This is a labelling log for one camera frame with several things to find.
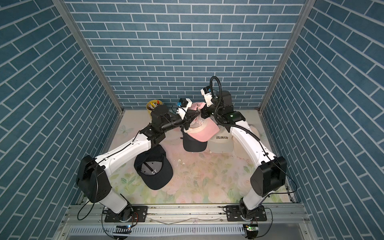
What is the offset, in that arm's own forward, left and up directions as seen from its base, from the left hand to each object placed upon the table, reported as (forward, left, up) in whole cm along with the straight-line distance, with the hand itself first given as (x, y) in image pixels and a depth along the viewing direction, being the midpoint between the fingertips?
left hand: (202, 113), depth 71 cm
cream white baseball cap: (+4, -14, -32) cm, 35 cm away
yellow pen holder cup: (+29, +35, -22) cm, 50 cm away
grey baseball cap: (+4, +6, -34) cm, 35 cm away
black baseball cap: (-13, +28, -35) cm, 47 cm away
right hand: (+8, +1, -2) cm, 9 cm away
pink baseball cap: (+3, 0, -15) cm, 16 cm away
